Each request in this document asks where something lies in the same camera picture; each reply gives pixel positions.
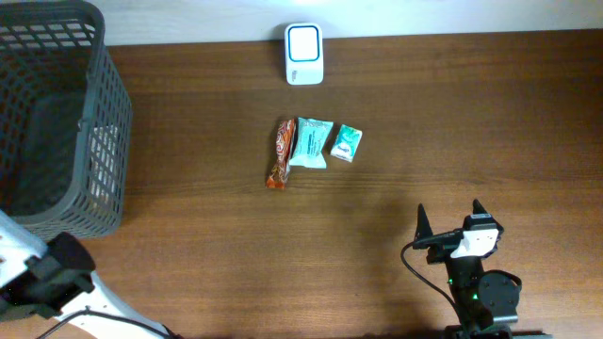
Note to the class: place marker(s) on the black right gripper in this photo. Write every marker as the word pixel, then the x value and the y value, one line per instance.
pixel 443 240

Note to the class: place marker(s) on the small teal tissue pack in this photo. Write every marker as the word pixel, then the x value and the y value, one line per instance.
pixel 346 143

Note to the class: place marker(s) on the green wet wipes pack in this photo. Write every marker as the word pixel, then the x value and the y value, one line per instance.
pixel 311 139

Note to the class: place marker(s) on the orange chocolate bar wrapper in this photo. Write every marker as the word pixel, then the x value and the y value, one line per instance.
pixel 279 173

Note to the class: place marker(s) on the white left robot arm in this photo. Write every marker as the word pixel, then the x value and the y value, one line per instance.
pixel 58 279

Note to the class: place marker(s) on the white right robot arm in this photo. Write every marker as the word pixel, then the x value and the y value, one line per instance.
pixel 485 302

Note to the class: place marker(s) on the white barcode scanner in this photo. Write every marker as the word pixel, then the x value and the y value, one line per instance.
pixel 304 55

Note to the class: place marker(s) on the grey plastic mesh basket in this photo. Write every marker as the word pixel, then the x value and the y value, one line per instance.
pixel 65 120

